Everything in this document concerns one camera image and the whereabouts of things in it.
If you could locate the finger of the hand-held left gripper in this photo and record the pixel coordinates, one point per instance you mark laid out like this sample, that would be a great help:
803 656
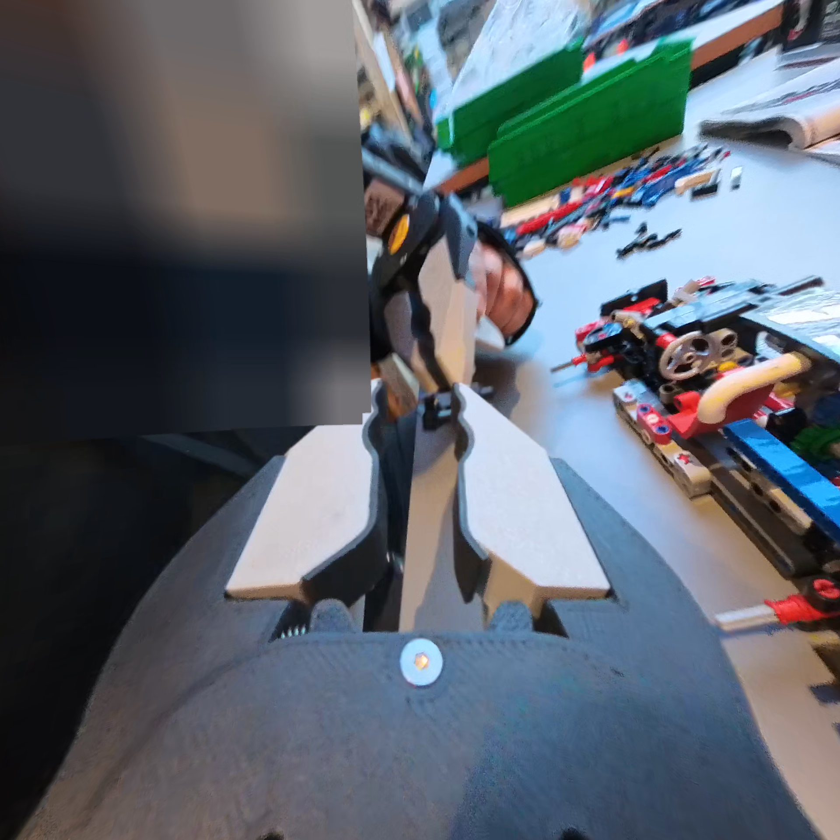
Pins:
400 328
453 315

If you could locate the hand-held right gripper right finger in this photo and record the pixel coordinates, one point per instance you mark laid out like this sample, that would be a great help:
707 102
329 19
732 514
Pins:
525 518

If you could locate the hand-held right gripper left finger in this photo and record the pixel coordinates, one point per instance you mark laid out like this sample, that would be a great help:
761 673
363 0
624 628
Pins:
308 518

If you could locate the black brick connector piece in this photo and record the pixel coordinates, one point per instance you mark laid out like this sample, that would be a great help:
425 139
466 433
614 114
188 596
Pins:
436 410

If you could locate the toy brick car model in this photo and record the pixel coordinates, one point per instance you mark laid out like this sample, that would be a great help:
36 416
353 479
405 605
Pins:
722 407

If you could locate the grey desk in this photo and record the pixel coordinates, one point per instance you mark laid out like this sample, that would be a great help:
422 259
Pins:
590 459

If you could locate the person's left hand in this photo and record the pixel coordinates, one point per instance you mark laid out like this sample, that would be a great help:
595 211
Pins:
505 298

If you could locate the green plastic bin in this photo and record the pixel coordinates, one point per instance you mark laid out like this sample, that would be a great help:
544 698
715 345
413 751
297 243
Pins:
590 131
512 118

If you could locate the pile of loose toy bricks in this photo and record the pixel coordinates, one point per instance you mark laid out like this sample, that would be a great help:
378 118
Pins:
590 197

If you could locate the small black brick assembly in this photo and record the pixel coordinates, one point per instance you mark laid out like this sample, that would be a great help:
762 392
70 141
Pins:
646 239

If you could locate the person's black clothing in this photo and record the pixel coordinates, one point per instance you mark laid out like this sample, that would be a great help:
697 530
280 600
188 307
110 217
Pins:
98 558

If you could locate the rolled instruction booklet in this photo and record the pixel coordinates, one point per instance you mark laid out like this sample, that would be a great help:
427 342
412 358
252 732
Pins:
774 118

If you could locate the black toy set box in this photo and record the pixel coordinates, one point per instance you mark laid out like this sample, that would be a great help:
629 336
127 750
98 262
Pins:
814 19

